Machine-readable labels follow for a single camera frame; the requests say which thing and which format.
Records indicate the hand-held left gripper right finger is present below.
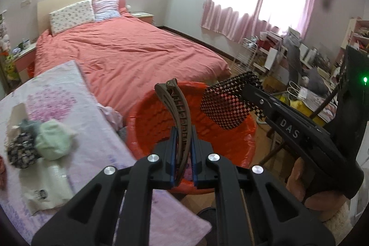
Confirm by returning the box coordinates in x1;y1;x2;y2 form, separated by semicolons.
190;125;336;246

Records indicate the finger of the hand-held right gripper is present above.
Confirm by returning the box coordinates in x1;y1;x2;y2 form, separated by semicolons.
241;84;332;148

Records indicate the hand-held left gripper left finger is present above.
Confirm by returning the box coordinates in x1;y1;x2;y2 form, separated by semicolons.
31;126;178;246

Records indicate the brown hair clip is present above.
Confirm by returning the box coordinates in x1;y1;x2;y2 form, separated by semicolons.
154;78;192;186

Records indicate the orange-red plastic basket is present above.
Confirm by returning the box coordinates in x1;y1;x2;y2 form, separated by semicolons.
125;80;257;195

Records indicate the black perforated mat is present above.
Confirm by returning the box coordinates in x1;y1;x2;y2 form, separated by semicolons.
200;71;263;130

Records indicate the person's right forearm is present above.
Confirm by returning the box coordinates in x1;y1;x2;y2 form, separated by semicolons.
324;201;354;238

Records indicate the person's right hand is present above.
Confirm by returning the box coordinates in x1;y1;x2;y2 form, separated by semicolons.
285;158;348;222

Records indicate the yellow bag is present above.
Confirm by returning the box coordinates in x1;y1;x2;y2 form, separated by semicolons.
275;92;306;117

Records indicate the black chair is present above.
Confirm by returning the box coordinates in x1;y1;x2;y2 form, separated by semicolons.
287;44;304;86

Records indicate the white desk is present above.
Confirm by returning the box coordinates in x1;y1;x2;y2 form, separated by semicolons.
258;31;343;97

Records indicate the pink cloth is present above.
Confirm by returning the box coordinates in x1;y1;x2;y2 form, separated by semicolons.
98;104;125;131

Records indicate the coral duvet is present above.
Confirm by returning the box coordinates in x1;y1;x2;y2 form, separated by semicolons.
33;8;231;120

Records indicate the pink white bookshelf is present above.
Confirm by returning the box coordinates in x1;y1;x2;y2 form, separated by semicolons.
340;18;369;62

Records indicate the pale green cloth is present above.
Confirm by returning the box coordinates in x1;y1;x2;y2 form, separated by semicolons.
35;119;77;160

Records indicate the pink white nightstand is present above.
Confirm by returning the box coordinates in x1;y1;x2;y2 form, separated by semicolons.
13;43;37;79
131;11;155;24

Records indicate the white wet wipes packet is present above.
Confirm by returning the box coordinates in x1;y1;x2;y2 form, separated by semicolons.
19;161;74;216

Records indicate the black floral scrunchie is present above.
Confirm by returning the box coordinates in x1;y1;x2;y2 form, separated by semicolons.
6;132;41;169

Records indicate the striped pink pillow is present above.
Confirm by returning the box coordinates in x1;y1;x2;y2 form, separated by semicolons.
92;0;121;22

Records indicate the floral white pillow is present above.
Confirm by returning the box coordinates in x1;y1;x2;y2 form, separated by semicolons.
48;0;95;35

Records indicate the brown scrunchie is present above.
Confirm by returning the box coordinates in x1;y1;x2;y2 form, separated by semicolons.
0;155;7;190

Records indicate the plush toy column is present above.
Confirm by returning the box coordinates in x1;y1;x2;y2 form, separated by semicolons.
0;11;15;82

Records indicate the white wire rack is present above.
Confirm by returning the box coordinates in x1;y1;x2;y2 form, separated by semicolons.
232;38;258;75

